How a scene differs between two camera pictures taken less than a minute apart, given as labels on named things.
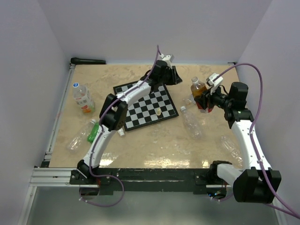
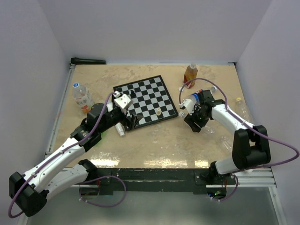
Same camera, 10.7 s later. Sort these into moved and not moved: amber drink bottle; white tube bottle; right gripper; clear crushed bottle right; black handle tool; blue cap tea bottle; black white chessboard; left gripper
Moved: amber drink bottle; right gripper; left gripper
Not moved: clear crushed bottle right; black white chessboard; black handle tool; blue cap tea bottle; white tube bottle
